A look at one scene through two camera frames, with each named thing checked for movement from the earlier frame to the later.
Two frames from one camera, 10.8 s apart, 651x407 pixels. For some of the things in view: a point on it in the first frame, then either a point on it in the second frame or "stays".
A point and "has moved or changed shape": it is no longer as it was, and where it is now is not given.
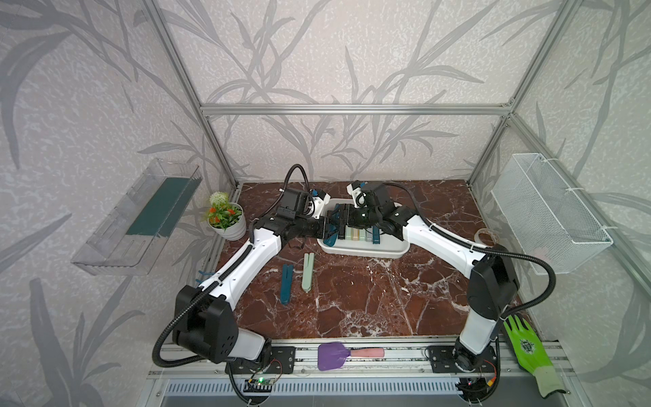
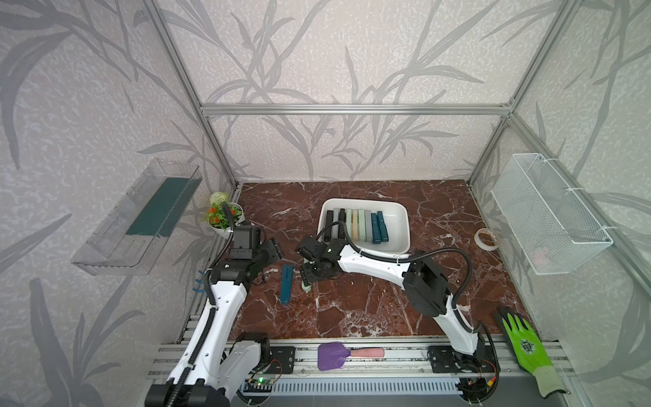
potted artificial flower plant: (226, 218) stays
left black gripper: (321, 228) -> (273, 249)
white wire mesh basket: (540, 215) stays
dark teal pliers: (332, 225) has moved or changed shape
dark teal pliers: (286, 284) stays
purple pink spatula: (334, 355) stays
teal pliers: (375, 232) stays
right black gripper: (349, 221) -> (307, 279)
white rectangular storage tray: (390, 247) stays
